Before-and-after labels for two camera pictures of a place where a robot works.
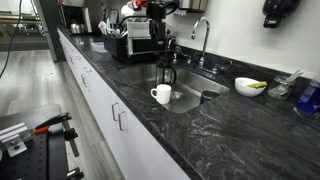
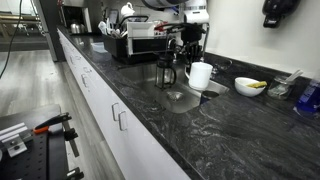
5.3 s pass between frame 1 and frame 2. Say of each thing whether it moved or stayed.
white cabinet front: stayed
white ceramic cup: moved
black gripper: moved
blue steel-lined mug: stayed
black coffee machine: stayed
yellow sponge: stayed
